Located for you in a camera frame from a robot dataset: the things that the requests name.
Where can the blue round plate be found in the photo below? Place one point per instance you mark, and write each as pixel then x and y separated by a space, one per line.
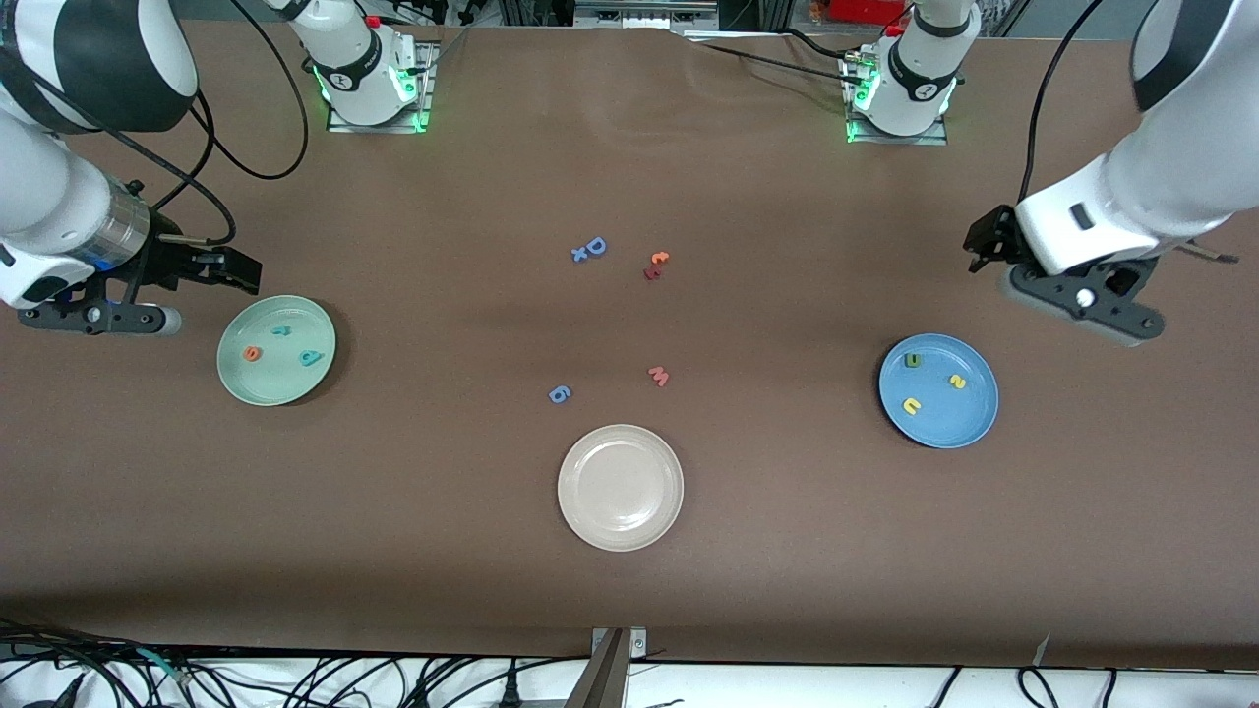
pixel 944 423

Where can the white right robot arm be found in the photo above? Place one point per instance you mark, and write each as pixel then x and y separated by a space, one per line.
pixel 39 197

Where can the blue foam letter g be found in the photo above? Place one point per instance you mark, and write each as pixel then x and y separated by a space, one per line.
pixel 559 394

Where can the pink foam letter w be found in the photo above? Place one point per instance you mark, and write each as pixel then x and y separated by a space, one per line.
pixel 658 376

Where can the beige round plate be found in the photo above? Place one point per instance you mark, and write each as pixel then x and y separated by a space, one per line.
pixel 621 487

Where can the black power plug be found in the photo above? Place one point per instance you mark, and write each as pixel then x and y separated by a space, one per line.
pixel 509 688

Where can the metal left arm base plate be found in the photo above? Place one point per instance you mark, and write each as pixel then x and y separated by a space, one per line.
pixel 900 141

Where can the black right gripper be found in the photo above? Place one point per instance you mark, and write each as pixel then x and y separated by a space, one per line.
pixel 169 261

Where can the mint green round plate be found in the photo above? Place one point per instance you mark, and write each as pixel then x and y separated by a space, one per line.
pixel 280 385

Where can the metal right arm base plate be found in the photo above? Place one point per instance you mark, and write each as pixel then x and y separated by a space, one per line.
pixel 379 129

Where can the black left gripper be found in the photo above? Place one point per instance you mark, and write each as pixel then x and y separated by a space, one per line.
pixel 993 236

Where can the grey metal rail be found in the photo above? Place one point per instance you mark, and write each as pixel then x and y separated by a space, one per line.
pixel 644 10

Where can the grey metal bracket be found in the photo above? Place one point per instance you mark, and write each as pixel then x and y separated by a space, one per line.
pixel 602 669

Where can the teal foam letter d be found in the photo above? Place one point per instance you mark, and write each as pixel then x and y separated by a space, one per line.
pixel 312 360

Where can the blue foam capital D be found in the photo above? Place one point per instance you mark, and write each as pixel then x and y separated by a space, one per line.
pixel 589 248

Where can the brown table cover mat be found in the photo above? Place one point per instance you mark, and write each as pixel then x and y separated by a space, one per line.
pixel 629 590

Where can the red box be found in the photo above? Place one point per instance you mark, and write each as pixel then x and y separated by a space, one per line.
pixel 866 10

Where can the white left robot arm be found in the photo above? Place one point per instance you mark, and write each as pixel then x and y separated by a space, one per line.
pixel 1180 167

